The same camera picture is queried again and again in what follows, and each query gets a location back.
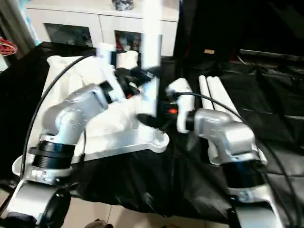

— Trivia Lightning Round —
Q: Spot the white plastic table leg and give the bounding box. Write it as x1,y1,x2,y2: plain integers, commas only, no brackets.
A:
141,0,165,118
214,76,244,119
205,76,229,113
198,75,215,111

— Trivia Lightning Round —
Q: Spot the white plastic table top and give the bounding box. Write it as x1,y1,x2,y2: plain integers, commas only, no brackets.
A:
12,53,171,177

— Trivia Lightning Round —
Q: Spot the white cabinet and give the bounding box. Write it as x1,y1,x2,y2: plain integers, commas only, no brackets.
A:
26,0,181,57

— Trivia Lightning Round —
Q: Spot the black plastic mat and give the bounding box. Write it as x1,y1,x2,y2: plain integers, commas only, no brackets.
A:
0,42,304,224

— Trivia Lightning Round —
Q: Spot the grey crumpled bundle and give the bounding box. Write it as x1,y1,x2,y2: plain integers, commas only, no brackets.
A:
112,0,135,12

